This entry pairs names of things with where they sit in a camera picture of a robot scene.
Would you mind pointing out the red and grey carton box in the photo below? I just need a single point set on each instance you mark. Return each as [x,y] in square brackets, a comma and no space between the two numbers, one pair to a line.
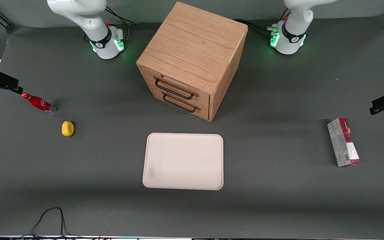
[343,143]

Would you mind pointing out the beige rectangular tray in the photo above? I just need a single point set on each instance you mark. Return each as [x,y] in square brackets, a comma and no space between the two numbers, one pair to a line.
[183,161]

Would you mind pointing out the yellow lemon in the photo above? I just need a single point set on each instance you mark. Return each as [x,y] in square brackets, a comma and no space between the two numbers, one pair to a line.
[67,128]

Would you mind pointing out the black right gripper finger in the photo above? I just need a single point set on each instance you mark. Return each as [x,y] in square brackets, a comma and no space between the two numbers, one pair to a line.
[13,89]
[8,80]

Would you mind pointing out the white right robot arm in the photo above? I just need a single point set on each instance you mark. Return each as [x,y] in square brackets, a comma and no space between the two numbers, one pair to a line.
[88,20]

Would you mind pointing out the red coke bottle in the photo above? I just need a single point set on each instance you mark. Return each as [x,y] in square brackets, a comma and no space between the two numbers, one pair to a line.
[39,103]

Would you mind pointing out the wooden drawer cabinet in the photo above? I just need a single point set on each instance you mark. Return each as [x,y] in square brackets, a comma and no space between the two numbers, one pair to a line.
[192,50]

